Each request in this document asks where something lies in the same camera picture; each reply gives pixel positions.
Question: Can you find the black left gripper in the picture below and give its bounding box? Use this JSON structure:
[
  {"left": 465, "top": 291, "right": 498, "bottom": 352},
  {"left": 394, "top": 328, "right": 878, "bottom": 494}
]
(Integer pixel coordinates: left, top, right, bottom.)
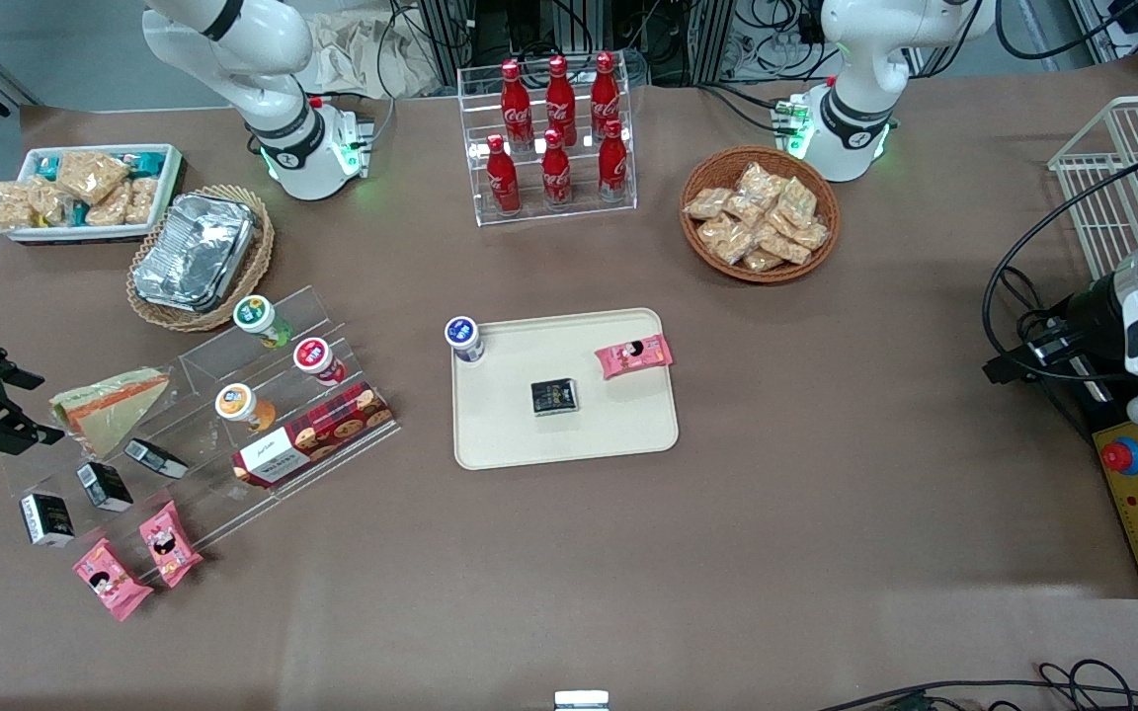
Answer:
[{"left": 982, "top": 275, "right": 1125, "bottom": 388}]

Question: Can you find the triangle sandwich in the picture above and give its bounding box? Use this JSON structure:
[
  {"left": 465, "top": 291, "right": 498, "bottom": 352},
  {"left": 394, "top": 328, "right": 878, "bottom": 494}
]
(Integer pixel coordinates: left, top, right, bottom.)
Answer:
[{"left": 48, "top": 366, "right": 174, "bottom": 461}]

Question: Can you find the cream plastic tray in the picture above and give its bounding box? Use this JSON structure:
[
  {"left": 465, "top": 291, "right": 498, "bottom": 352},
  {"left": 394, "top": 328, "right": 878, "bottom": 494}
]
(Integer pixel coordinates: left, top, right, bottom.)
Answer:
[{"left": 451, "top": 307, "right": 681, "bottom": 472}]

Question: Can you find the small black box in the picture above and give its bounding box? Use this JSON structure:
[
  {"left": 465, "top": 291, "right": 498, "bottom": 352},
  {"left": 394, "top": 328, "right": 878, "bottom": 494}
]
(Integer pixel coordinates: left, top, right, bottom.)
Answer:
[
  {"left": 530, "top": 377, "right": 581, "bottom": 418},
  {"left": 123, "top": 437, "right": 189, "bottom": 481},
  {"left": 75, "top": 460, "right": 134, "bottom": 514},
  {"left": 19, "top": 492, "right": 77, "bottom": 548}
]

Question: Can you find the pink snack packet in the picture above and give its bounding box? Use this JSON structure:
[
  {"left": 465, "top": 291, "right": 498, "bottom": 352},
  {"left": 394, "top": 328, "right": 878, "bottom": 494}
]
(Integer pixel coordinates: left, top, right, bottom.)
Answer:
[
  {"left": 138, "top": 500, "right": 205, "bottom": 591},
  {"left": 71, "top": 538, "right": 154, "bottom": 623},
  {"left": 595, "top": 333, "right": 675, "bottom": 381}
]

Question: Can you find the clear acrylic stepped stand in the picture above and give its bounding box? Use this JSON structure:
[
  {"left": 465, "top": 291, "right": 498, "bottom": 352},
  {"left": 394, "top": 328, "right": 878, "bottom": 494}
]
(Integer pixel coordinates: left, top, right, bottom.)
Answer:
[{"left": 0, "top": 285, "right": 403, "bottom": 586}]

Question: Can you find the orange cap yogurt bottle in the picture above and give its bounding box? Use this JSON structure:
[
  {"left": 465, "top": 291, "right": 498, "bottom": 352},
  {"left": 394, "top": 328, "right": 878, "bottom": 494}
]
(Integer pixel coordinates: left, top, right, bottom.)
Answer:
[{"left": 213, "top": 382, "right": 278, "bottom": 434}]

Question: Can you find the aluminium foil container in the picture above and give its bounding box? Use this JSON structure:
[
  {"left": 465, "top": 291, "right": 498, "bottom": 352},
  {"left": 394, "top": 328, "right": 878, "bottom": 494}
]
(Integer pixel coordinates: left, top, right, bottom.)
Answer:
[{"left": 131, "top": 193, "right": 257, "bottom": 313}]

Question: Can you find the green cap yogurt bottle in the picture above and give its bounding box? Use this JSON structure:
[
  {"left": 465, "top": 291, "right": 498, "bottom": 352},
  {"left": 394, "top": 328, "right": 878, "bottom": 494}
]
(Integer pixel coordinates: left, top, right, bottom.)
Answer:
[{"left": 232, "top": 293, "right": 294, "bottom": 350}]

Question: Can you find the white rectangular snack bin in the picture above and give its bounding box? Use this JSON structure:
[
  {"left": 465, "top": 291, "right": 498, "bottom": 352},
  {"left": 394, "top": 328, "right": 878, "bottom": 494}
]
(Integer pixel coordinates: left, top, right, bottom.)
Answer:
[{"left": 0, "top": 142, "right": 186, "bottom": 245}]

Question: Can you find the light wicker basket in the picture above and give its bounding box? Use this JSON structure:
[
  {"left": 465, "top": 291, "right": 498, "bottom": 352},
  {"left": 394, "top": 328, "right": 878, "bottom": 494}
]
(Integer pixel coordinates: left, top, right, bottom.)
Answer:
[{"left": 125, "top": 184, "right": 277, "bottom": 333}]

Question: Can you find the red cap yogurt bottle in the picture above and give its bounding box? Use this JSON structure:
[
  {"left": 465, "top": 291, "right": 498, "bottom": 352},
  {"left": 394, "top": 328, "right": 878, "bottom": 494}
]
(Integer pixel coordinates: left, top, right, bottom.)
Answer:
[{"left": 291, "top": 336, "right": 348, "bottom": 387}]

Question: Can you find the red plaid cookie box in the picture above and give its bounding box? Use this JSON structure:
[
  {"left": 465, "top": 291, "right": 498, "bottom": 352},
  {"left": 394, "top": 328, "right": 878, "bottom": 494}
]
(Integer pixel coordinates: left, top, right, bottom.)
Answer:
[{"left": 230, "top": 381, "right": 396, "bottom": 490}]

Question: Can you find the brown wicker basket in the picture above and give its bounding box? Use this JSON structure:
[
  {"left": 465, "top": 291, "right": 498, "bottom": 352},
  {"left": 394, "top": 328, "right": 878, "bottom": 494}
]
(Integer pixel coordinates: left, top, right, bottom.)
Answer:
[{"left": 679, "top": 145, "right": 842, "bottom": 286}]

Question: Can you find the blue cap yogurt bottle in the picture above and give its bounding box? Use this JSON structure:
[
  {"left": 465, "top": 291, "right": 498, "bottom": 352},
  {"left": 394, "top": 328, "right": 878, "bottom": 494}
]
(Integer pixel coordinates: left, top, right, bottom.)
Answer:
[{"left": 445, "top": 316, "right": 487, "bottom": 365}]

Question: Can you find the metal equipment rack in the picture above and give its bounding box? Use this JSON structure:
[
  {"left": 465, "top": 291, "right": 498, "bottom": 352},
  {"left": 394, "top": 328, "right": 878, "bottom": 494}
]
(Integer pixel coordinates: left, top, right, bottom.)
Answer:
[{"left": 389, "top": 0, "right": 832, "bottom": 88}]

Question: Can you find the red cola bottle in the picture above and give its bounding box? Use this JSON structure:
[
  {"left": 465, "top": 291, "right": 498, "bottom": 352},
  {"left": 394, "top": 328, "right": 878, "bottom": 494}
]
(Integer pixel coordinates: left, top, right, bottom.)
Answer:
[
  {"left": 485, "top": 133, "right": 522, "bottom": 216},
  {"left": 500, "top": 59, "right": 534, "bottom": 151},
  {"left": 545, "top": 54, "right": 578, "bottom": 147},
  {"left": 540, "top": 127, "right": 574, "bottom": 209},
  {"left": 597, "top": 118, "right": 630, "bottom": 204},
  {"left": 590, "top": 50, "right": 622, "bottom": 139}
]

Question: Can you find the crumpled beige paper bag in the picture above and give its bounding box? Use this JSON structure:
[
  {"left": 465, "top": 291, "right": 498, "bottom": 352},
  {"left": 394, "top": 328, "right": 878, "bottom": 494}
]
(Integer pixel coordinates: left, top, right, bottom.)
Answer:
[{"left": 316, "top": 12, "right": 444, "bottom": 101}]

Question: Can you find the clear acrylic bottle rack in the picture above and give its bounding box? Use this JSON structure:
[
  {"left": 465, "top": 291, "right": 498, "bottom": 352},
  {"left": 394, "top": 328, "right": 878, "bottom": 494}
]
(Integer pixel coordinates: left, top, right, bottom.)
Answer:
[{"left": 456, "top": 57, "right": 639, "bottom": 229}]

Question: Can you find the black looped cable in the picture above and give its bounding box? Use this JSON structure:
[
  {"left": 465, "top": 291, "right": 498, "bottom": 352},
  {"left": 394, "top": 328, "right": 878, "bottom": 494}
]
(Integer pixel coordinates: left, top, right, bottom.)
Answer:
[{"left": 981, "top": 156, "right": 1138, "bottom": 388}]

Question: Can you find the white wire basket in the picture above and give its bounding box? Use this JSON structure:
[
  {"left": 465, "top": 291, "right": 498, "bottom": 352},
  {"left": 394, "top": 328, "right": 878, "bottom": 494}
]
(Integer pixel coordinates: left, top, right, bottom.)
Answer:
[{"left": 1047, "top": 95, "right": 1138, "bottom": 283}]

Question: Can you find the black floor cable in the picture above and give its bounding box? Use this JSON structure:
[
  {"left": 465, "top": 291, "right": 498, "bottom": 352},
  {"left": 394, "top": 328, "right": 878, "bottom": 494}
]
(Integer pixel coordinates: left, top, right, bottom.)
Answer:
[{"left": 814, "top": 659, "right": 1138, "bottom": 711}]

